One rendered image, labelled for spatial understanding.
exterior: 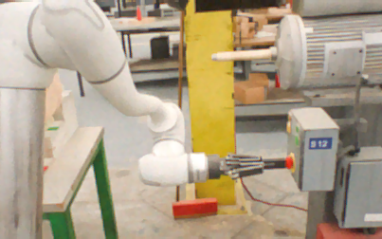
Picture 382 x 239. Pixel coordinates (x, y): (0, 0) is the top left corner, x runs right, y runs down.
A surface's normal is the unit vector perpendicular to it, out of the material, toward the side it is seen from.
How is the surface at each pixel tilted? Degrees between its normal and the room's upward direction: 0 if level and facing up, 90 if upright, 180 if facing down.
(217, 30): 90
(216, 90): 90
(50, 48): 110
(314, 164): 90
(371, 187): 90
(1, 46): 79
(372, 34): 62
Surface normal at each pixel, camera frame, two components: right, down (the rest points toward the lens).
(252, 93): 0.32, 0.32
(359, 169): -0.04, 0.37
